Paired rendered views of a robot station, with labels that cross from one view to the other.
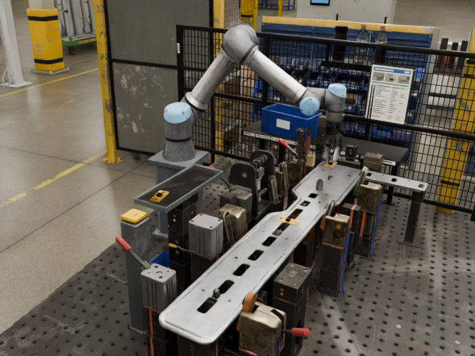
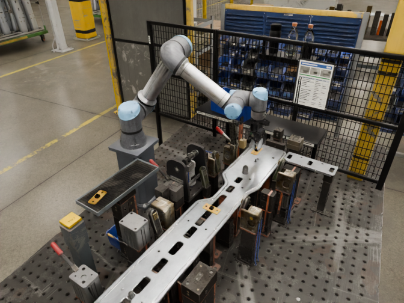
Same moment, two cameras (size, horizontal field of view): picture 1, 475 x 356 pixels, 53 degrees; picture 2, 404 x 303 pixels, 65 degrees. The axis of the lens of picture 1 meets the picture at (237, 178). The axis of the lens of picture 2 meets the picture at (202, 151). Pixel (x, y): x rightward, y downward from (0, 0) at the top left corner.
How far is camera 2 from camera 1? 0.59 m
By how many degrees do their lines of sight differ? 10
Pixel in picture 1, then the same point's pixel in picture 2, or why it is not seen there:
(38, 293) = (55, 222)
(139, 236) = (74, 237)
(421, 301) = (321, 273)
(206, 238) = (133, 236)
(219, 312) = not seen: outside the picture
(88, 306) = (56, 269)
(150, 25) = (139, 12)
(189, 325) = not seen: outside the picture
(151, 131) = not seen: hidden behind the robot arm
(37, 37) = (76, 14)
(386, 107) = (310, 95)
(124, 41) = (122, 24)
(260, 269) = (175, 266)
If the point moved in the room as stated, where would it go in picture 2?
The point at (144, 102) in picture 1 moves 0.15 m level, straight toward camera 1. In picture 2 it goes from (139, 71) to (139, 76)
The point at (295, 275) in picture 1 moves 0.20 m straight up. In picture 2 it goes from (200, 278) to (199, 240)
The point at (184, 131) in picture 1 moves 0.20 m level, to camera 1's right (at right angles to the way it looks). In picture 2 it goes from (134, 126) to (171, 127)
